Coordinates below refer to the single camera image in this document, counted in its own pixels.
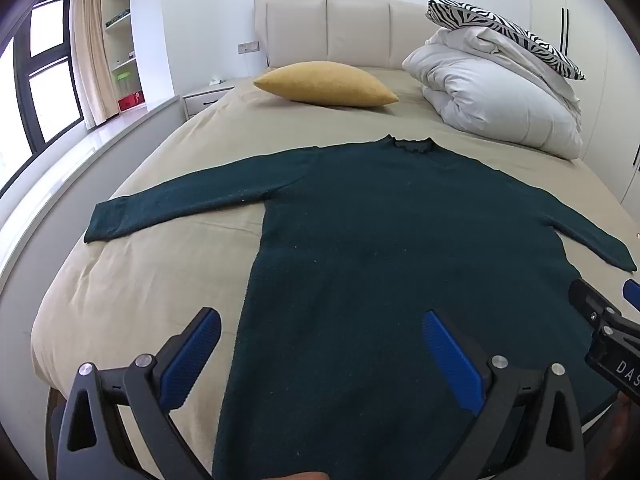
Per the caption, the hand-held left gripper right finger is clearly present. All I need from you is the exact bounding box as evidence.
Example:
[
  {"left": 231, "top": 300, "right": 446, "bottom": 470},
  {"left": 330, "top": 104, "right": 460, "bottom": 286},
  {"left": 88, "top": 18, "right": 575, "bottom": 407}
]
[{"left": 421, "top": 309, "right": 586, "bottom": 480}]

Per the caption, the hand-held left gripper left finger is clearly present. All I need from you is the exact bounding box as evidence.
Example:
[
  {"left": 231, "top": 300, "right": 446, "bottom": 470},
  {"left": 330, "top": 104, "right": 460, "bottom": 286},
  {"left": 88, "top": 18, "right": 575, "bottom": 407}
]
[{"left": 55, "top": 306, "right": 223, "bottom": 480}]

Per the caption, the dark green knit sweater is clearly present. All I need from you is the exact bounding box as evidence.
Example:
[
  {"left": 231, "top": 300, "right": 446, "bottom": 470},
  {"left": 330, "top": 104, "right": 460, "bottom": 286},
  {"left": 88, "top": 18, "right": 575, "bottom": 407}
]
[{"left": 84, "top": 134, "right": 638, "bottom": 480}]

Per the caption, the bed with beige sheet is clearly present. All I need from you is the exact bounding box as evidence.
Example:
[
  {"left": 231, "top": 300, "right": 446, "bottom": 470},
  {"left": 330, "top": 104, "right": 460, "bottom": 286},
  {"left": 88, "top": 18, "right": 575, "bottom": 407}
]
[{"left": 30, "top": 65, "right": 640, "bottom": 480}]

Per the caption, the white window ledge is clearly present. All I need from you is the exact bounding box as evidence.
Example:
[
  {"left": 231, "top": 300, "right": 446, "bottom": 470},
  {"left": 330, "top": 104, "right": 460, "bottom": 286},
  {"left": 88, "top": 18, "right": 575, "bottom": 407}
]
[{"left": 0, "top": 95, "right": 182, "bottom": 291}]

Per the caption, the white folded duvet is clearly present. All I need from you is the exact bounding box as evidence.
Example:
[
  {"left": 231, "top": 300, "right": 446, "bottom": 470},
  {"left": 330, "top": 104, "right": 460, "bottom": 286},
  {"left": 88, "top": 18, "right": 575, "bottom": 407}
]
[{"left": 402, "top": 27, "right": 584, "bottom": 161}]

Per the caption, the white wardrobe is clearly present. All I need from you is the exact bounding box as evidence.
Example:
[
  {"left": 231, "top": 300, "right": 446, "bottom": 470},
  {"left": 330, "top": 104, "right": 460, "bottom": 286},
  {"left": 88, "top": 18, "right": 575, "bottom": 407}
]
[{"left": 530, "top": 0, "right": 640, "bottom": 206}]

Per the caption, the white nightstand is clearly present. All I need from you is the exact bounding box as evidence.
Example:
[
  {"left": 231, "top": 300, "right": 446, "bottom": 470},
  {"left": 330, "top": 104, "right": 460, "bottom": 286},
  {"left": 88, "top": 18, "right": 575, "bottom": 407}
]
[{"left": 182, "top": 77, "right": 241, "bottom": 120}]

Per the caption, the zebra print pillow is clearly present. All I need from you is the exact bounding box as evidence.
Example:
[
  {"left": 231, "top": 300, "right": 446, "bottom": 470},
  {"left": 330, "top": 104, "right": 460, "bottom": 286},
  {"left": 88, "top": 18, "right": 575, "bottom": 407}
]
[{"left": 426, "top": 0, "right": 587, "bottom": 82}]

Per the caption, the yellow pillow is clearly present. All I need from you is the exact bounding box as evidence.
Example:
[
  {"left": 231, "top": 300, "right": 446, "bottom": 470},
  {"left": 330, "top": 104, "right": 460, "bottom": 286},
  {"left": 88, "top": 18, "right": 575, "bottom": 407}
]
[{"left": 253, "top": 61, "right": 399, "bottom": 107}]

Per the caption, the beige curtain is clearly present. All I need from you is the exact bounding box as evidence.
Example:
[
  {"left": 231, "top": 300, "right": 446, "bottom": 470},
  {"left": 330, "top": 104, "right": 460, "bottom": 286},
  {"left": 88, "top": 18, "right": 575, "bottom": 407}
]
[{"left": 68, "top": 0, "right": 116, "bottom": 128}]

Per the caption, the black framed window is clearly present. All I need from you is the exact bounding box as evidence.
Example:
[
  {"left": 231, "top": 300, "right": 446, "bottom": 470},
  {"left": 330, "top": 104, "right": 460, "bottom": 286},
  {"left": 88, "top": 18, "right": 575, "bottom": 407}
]
[{"left": 0, "top": 0, "right": 86, "bottom": 186}]

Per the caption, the cream padded headboard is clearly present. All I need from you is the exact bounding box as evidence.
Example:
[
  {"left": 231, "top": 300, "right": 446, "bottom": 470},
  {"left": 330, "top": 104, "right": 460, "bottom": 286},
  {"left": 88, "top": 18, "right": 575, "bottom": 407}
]
[{"left": 254, "top": 0, "right": 441, "bottom": 72}]

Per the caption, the white wall shelf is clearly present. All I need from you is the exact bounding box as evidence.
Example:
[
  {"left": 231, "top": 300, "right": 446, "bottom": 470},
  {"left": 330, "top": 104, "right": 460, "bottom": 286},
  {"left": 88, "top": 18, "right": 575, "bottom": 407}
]
[{"left": 100, "top": 0, "right": 146, "bottom": 111}]

